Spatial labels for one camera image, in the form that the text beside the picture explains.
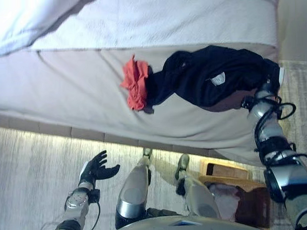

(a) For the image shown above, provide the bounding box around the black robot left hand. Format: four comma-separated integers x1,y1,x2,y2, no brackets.
79,149,121,185

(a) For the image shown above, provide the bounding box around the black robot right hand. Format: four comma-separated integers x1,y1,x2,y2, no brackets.
261,57,287,94

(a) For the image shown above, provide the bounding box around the black garment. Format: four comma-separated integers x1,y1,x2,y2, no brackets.
144,42,282,116

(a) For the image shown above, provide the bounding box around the red garment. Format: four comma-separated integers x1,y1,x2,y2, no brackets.
118,53,152,111

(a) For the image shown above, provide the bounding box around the white t-shirt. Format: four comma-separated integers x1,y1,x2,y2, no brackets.
210,183,243,222

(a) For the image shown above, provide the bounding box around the brown wicker basket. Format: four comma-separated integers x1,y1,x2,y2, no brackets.
198,156,272,230

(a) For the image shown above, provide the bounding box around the white bed duvet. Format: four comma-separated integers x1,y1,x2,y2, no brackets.
0,0,281,60

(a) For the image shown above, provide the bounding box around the grey robot torso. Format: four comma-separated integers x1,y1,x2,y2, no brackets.
104,212,252,230

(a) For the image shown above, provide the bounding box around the robot right leg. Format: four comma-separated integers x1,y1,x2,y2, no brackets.
173,152,221,220

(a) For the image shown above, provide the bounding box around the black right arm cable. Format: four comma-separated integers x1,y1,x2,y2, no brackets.
251,94,307,183

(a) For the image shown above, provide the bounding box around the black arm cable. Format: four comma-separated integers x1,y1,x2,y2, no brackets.
251,94,307,183
78,194,102,230

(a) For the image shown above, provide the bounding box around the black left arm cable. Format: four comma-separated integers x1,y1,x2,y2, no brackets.
78,194,102,230

